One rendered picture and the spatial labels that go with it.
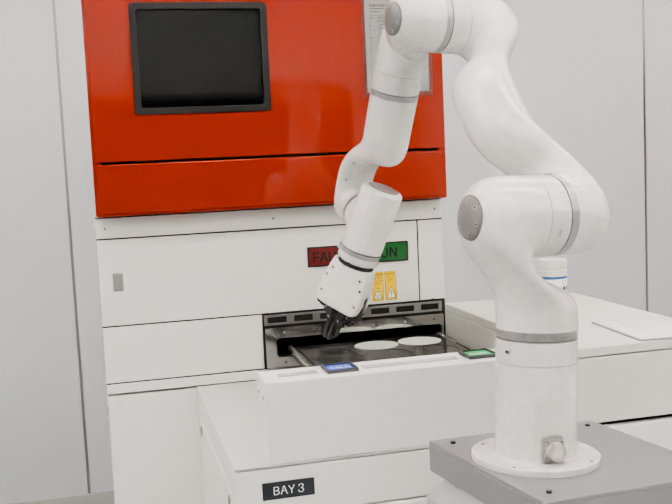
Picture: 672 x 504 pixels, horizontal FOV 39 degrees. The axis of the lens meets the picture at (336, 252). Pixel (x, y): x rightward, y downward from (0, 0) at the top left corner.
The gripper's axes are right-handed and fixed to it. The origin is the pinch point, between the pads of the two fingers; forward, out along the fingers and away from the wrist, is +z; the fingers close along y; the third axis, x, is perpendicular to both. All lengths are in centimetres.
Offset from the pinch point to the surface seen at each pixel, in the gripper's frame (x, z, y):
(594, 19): 239, -73, -50
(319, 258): 23.2, -3.2, -20.6
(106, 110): -13, -23, -62
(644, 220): 255, -2, 0
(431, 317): 41.8, 3.2, 3.9
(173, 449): -3, 45, -26
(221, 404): -9.0, 24.1, -14.0
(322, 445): -31.1, 5.3, 20.9
